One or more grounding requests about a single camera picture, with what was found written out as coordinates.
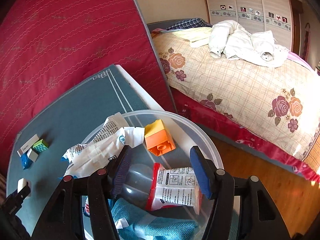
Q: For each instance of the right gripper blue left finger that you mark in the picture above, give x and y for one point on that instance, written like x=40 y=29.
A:
x=118 y=171

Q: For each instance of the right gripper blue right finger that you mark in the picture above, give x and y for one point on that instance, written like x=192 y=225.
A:
x=204 y=171

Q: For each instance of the white plastic bag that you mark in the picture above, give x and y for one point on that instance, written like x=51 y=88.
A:
x=85 y=159

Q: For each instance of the red white snack packet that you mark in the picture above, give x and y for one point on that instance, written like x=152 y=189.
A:
x=174 y=187

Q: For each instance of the orange toy brick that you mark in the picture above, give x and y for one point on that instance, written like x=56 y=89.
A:
x=158 y=139

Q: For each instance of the white sponge block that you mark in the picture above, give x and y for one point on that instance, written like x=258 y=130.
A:
x=22 y=183

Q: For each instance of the blue cracker snack packet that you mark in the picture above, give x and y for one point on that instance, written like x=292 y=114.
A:
x=86 y=208

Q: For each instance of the teal cloth pouch with ribbon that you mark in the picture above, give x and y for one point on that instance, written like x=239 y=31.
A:
x=133 y=222

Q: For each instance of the blue foil snack packet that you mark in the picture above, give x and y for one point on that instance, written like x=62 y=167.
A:
x=25 y=161

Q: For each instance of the blue and grey box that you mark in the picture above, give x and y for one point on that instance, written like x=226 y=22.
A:
x=26 y=146

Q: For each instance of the green dotted block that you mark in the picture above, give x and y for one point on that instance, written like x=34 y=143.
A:
x=40 y=146

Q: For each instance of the white zigzag pattern block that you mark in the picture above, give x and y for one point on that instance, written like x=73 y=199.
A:
x=32 y=155

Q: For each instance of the clear plastic bowl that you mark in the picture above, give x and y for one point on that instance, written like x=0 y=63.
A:
x=185 y=134

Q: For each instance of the teal table mat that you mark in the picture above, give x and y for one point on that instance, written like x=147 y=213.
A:
x=74 y=118

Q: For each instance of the floral plaid bed cover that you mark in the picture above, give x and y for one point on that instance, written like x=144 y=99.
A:
x=280 y=105

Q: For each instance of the white crumpled blanket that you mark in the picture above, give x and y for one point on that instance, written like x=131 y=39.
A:
x=230 y=40

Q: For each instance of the red quilted mattress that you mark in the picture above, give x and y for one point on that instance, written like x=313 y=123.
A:
x=49 y=46

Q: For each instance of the blue checked pillow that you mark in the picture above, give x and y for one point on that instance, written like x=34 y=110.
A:
x=189 y=23

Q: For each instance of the wardrobe with sliding doors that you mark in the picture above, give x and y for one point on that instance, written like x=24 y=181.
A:
x=279 y=16

